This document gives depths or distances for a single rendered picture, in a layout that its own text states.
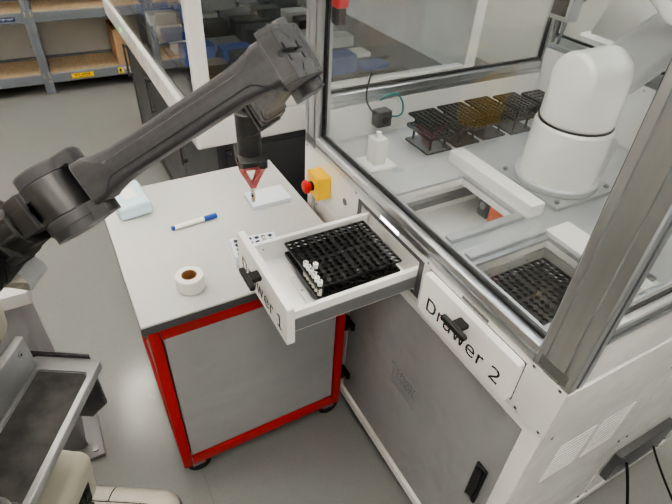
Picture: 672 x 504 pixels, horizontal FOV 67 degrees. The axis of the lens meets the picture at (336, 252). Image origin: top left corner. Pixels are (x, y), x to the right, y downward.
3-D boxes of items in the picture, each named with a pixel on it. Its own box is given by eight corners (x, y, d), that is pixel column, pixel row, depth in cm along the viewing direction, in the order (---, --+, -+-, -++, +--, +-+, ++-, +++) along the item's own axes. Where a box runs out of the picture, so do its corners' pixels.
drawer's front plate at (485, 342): (503, 402, 99) (519, 366, 92) (417, 307, 119) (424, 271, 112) (510, 398, 100) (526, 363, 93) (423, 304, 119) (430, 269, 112)
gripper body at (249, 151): (259, 146, 127) (257, 119, 122) (268, 167, 119) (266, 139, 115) (233, 150, 125) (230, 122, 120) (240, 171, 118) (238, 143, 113)
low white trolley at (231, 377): (186, 487, 165) (140, 328, 117) (143, 353, 206) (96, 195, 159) (342, 416, 188) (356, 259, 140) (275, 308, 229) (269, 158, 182)
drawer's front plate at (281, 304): (287, 346, 108) (286, 310, 101) (239, 266, 127) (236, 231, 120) (295, 343, 108) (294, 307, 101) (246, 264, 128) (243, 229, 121)
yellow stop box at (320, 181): (315, 202, 147) (315, 181, 142) (304, 190, 152) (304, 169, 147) (330, 198, 149) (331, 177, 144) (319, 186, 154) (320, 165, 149)
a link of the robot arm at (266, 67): (284, -5, 62) (327, 70, 64) (292, 18, 75) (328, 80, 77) (-2, 187, 67) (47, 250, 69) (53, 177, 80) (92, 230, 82)
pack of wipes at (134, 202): (154, 213, 153) (151, 200, 150) (122, 222, 148) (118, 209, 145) (139, 190, 162) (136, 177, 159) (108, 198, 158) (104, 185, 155)
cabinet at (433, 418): (460, 597, 144) (546, 448, 94) (303, 346, 213) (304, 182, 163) (666, 454, 182) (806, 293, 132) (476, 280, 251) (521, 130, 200)
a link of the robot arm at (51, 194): (-7, 211, 69) (19, 244, 70) (38, 175, 65) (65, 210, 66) (43, 193, 77) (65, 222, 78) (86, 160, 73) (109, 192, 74)
